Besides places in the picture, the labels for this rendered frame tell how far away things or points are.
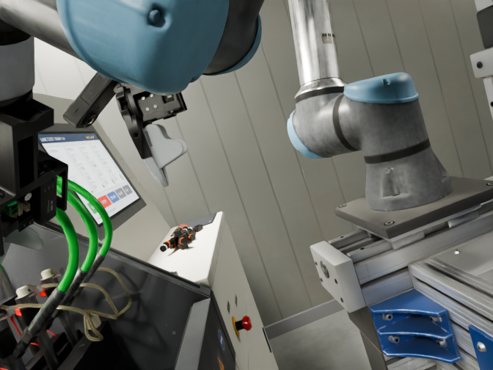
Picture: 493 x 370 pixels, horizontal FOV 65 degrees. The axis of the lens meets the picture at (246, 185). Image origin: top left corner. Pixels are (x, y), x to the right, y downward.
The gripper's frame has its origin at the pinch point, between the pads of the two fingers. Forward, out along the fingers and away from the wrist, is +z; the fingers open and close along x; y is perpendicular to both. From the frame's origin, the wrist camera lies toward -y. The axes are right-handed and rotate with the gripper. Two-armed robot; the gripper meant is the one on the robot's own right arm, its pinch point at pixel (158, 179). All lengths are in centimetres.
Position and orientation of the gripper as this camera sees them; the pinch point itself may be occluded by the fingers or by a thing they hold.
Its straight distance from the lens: 59.2
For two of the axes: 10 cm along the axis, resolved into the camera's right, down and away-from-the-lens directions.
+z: 3.2, 9.4, 1.4
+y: 9.5, -3.2, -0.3
